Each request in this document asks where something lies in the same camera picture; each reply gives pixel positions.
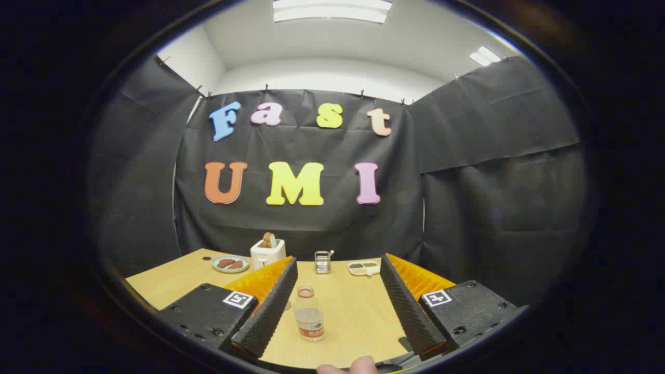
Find clear plastic juice bottle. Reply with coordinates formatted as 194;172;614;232
294;285;326;342

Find white divided dish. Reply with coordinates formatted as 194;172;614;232
347;260;381;276

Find small ceiling light panel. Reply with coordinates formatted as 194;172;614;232
469;46;502;67

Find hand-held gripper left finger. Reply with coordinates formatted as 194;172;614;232
158;256;298;359

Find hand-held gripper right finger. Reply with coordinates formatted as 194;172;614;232
380;253;530;362

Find black backdrop cloth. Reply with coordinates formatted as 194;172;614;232
88;55;588;307

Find wooden table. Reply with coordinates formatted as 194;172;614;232
126;248;458;369

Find pale green plate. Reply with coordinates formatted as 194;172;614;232
211;255;250;274

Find white toaster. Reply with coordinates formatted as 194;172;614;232
250;239;287;272

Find long ceiling light panel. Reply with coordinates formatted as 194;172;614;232
273;0;393;24

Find small metal wire basket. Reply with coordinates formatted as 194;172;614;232
314;250;335;274

